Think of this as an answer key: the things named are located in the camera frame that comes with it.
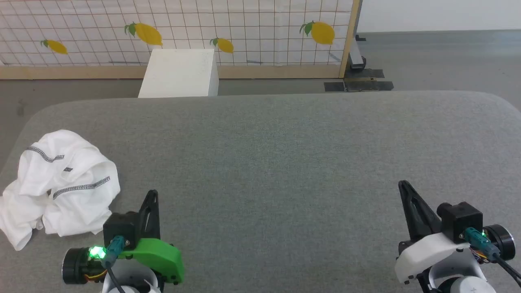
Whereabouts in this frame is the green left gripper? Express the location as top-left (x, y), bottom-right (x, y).
top-left (62, 190), bottom-right (185, 285)

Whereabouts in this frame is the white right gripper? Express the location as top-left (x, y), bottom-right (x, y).
top-left (394, 180), bottom-right (516, 284)

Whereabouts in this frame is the white shirt with grey stitching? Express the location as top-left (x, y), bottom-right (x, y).
top-left (0, 129), bottom-right (121, 251)

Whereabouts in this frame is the white rectangular box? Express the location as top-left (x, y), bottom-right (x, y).
top-left (138, 49), bottom-right (219, 98)

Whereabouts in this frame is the lemon print partition screen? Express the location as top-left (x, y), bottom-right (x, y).
top-left (0, 0), bottom-right (362, 80)

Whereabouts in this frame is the white partition panel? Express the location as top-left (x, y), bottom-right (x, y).
top-left (357, 0), bottom-right (521, 33)

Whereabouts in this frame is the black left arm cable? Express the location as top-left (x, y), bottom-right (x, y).
top-left (101, 235), bottom-right (127, 293)

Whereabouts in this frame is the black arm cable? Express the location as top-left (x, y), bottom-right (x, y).
top-left (464, 228), bottom-right (521, 287)
top-left (101, 235), bottom-right (127, 293)

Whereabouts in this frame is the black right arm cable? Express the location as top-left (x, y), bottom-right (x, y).
top-left (464, 228), bottom-right (521, 287)

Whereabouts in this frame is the black floor base plate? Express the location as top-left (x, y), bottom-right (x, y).
top-left (324, 69), bottom-right (394, 92)

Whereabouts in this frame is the grey metal partition post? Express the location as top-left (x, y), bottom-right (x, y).
top-left (348, 35), bottom-right (367, 72)

